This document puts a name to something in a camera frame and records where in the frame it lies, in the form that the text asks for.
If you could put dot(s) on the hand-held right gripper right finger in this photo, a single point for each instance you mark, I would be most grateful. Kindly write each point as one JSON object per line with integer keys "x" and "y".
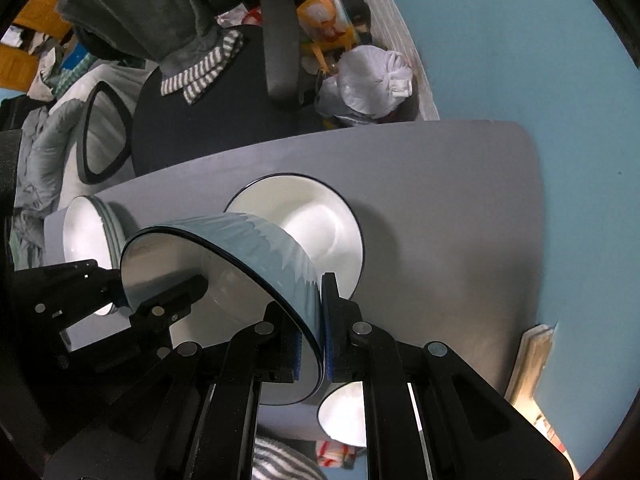
{"x": 329, "y": 325}

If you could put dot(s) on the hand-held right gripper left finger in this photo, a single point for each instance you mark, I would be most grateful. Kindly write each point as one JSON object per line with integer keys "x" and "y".
{"x": 295, "y": 357}

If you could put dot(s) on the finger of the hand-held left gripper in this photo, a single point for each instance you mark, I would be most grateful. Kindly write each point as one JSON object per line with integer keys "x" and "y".
{"x": 65, "y": 290}
{"x": 170, "y": 305}

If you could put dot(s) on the white plate with black rim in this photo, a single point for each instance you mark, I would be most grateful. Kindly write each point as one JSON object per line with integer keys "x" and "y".
{"x": 118, "y": 240}
{"x": 82, "y": 230}

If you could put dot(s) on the white bowl with black rim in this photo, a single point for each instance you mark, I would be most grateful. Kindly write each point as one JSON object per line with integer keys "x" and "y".
{"x": 320, "y": 225}
{"x": 250, "y": 245}
{"x": 345, "y": 410}

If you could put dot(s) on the grey striped blanket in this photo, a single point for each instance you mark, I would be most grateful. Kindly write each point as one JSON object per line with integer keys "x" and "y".
{"x": 280, "y": 460}

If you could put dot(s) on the colourful packet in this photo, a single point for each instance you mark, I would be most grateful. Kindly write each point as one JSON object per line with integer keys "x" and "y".
{"x": 335, "y": 455}

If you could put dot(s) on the grey duvet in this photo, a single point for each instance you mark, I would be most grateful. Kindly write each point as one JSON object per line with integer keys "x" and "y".
{"x": 45, "y": 150}

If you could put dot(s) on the black office chair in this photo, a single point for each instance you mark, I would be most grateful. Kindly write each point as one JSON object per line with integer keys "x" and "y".
{"x": 225, "y": 120}

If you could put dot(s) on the wooden board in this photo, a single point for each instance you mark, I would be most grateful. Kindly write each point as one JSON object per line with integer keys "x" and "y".
{"x": 532, "y": 365}

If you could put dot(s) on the green checkered cloth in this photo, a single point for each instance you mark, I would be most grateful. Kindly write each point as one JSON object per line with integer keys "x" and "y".
{"x": 75, "y": 72}

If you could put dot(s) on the wooden wardrobe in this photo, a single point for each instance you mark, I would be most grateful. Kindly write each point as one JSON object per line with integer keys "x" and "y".
{"x": 20, "y": 67}

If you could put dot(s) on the white tied bundle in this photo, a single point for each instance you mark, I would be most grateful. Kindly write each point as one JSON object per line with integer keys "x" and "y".
{"x": 372, "y": 80}

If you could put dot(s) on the grey hooded sweater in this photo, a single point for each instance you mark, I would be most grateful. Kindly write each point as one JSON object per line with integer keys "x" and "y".
{"x": 130, "y": 5}

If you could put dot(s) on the yellow bag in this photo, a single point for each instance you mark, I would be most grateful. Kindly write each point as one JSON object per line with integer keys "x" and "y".
{"x": 325, "y": 25}

